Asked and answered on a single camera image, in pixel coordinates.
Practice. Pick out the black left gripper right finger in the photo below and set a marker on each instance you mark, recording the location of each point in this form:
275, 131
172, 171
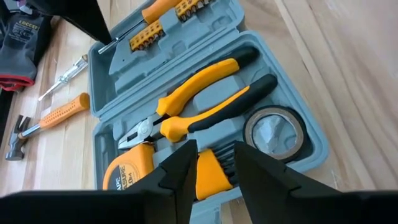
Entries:
261, 180

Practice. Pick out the clear voltage tester screwdriver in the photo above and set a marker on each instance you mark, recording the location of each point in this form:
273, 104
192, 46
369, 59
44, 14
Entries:
66, 74

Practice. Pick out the black electrical tape roll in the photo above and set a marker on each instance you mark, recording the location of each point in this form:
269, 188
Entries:
301, 133

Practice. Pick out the yellow black pliers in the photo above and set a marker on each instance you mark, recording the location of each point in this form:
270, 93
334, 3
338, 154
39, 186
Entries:
199, 81

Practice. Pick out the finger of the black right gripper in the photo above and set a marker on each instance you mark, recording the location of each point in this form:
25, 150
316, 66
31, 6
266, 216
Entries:
81, 15

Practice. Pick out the yellow screwdriver bit holder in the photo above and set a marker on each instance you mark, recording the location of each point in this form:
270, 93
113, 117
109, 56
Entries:
189, 9

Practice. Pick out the yellow black hex key set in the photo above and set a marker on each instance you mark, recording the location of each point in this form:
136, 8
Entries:
211, 174

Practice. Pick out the yellow torx bit holder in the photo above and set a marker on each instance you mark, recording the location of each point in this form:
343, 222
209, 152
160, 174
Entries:
146, 35

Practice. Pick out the yellow tape measure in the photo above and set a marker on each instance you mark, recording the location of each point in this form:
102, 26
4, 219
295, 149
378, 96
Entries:
130, 168

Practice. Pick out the grey plastic tool case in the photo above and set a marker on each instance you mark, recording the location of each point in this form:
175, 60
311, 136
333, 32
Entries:
217, 93

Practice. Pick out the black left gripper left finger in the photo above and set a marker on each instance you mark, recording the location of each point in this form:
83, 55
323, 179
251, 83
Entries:
183, 174

